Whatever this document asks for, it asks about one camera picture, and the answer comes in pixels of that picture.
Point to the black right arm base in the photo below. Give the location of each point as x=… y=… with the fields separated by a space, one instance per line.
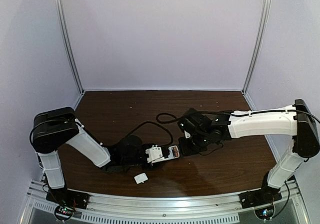
x=262 y=196

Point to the aluminium front rail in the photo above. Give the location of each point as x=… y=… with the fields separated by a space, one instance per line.
x=214 y=209

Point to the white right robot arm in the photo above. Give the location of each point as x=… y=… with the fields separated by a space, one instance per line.
x=293 y=120

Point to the aluminium left floor rail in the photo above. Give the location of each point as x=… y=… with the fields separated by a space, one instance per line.
x=78 y=101

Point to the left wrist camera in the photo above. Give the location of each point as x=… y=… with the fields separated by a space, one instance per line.
x=154 y=154

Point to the aluminium corner post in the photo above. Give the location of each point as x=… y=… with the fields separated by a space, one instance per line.
x=265 y=12
x=67 y=45

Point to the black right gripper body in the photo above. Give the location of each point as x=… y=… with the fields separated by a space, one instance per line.
x=187 y=146

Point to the white battery cover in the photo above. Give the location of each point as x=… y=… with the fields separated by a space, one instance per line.
x=141 y=178

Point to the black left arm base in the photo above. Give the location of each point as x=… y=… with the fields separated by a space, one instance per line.
x=68 y=198

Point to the aluminium left corner post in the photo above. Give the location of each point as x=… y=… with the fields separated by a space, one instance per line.
x=67 y=45

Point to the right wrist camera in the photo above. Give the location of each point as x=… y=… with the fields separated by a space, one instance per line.
x=194 y=123

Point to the white remote control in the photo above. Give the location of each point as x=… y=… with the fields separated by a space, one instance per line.
x=167 y=155

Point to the aluminium right corner post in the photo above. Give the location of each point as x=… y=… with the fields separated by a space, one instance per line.
x=265 y=12

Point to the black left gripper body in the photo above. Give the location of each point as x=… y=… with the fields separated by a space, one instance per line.
x=145 y=159

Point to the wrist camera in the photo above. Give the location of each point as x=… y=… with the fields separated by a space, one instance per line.
x=194 y=123
x=154 y=154

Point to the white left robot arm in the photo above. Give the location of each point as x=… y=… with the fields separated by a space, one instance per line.
x=54 y=128

